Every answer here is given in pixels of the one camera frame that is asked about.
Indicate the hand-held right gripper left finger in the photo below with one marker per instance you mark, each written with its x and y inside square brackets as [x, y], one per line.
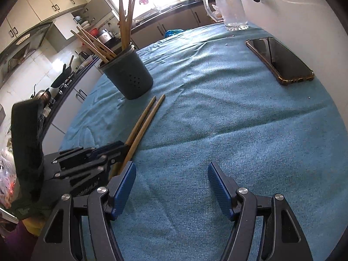
[125, 187]

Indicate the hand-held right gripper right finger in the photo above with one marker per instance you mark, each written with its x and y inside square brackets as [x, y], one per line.
[220, 190]

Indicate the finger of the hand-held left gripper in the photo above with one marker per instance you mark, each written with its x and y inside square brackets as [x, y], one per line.
[87, 175]
[108, 148]

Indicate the long wooden chopstick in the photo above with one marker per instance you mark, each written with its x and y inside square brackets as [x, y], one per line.
[140, 119]

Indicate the wooden chopstick pair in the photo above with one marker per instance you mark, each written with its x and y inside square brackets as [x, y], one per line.
[149, 119]

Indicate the dark green chopstick holder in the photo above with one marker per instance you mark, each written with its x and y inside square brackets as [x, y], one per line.
[130, 73]

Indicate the bunch of wooden chopsticks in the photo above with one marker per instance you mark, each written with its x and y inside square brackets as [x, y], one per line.
[124, 39]

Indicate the metal kettle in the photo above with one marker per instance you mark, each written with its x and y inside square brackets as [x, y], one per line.
[42, 95]

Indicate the plastic bags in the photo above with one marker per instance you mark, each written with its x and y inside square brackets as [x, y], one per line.
[6, 179]

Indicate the black wok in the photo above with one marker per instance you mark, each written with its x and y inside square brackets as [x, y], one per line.
[61, 77]

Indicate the teal table cloth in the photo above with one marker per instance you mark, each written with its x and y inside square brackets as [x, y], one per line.
[217, 119]

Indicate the range hood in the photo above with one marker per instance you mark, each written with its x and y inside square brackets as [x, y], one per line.
[24, 40]

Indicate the person's purple clothing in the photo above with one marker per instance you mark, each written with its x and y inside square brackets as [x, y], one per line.
[16, 242]

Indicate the metal cooking pot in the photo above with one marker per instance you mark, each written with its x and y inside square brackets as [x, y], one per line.
[104, 36]

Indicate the red kitchen container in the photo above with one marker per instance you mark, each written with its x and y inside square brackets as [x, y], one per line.
[93, 31]

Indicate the blue plastic bag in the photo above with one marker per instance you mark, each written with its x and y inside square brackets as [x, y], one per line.
[172, 32]

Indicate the black smartphone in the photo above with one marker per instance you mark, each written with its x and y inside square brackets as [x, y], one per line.
[285, 62]

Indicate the beige wall cabinets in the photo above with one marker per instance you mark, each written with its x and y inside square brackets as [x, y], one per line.
[32, 11]

